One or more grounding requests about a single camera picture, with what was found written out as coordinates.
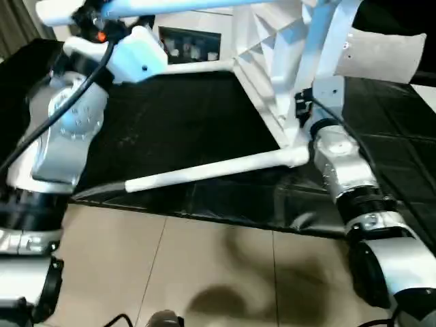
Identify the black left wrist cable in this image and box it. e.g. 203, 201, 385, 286
0, 40, 116, 172

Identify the white cabinet with glass doors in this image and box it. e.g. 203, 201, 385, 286
54, 0, 239, 66

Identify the white plastic table leg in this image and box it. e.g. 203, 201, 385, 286
125, 146, 311, 194
163, 58, 241, 75
40, 0, 273, 27

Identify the black sofa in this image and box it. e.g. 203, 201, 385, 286
352, 0, 436, 73

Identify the black work mat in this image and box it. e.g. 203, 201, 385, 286
0, 39, 436, 240

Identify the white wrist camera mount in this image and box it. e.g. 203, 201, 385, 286
63, 25, 170, 85
311, 75, 345, 112

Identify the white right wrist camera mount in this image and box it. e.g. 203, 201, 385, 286
311, 75, 345, 112

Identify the light grey pillow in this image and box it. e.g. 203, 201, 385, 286
335, 29, 428, 83

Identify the dark robot foot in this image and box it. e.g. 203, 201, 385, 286
148, 309, 185, 327

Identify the white plastic table top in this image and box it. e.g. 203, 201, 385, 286
232, 0, 358, 151

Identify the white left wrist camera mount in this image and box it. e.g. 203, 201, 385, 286
63, 25, 170, 85

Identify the grey curtain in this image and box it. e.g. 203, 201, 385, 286
0, 0, 58, 59

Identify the white flat board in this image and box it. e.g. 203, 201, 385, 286
410, 83, 436, 114

